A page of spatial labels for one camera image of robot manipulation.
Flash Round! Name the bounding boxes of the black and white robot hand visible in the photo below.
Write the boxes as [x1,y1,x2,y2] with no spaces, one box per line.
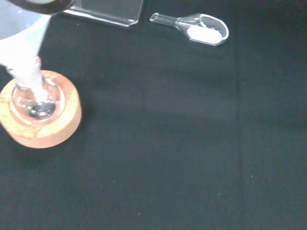
[6,0,76,15]

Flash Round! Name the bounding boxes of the white translucent funnel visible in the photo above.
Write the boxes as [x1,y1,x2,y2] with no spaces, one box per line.
[0,0,52,104]

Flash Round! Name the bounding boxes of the clear funnel stand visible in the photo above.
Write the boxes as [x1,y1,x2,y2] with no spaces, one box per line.
[56,0,144,28]

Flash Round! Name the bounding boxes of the clear weighing funnel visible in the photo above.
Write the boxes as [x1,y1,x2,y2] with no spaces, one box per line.
[149,12,230,46]

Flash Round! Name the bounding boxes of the clear round-bottom flask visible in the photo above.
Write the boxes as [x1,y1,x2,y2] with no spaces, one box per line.
[10,57,66,126]

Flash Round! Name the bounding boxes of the white powder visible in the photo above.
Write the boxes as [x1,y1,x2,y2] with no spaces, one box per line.
[187,24,222,45]

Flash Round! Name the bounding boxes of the black bench cloth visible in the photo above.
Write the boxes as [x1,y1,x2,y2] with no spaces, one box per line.
[0,0,307,230]

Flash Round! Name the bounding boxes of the round cork ring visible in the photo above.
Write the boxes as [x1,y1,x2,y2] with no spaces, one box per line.
[0,69,83,149]

